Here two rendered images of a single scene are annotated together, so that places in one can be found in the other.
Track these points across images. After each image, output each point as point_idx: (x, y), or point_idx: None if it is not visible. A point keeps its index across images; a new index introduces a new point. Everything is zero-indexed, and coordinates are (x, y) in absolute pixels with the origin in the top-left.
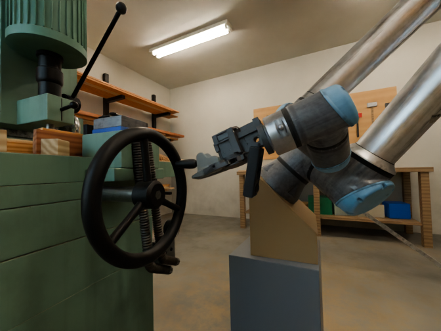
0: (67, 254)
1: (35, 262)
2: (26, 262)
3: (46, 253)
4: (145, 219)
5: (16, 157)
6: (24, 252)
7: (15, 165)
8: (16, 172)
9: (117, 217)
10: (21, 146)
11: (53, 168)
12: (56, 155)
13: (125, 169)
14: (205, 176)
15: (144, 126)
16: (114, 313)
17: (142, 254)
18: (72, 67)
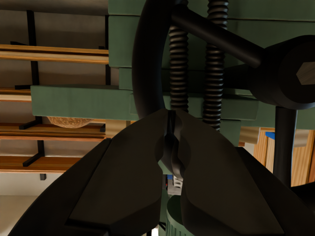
0: (270, 2)
1: (304, 8)
2: (312, 11)
3: (292, 14)
4: (225, 13)
5: (300, 124)
6: (312, 24)
7: (302, 117)
8: (302, 110)
9: (190, 33)
10: None
11: (269, 113)
12: (262, 127)
13: (234, 117)
14: (203, 133)
15: (171, 187)
16: None
17: None
18: (172, 202)
